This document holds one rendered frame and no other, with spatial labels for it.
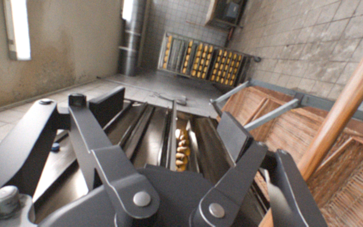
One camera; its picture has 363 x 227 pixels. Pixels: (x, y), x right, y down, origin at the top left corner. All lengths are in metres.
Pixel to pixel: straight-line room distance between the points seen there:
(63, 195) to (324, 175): 1.13
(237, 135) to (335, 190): 0.96
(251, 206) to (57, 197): 0.88
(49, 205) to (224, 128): 0.75
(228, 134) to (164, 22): 5.18
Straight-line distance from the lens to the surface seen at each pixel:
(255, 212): 0.94
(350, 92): 0.37
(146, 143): 1.13
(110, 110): 0.17
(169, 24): 5.29
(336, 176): 1.04
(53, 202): 0.84
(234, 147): 0.16
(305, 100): 0.82
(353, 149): 0.97
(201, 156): 1.14
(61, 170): 0.93
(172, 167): 0.73
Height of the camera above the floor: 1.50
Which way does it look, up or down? 7 degrees down
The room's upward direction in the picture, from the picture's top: 77 degrees counter-clockwise
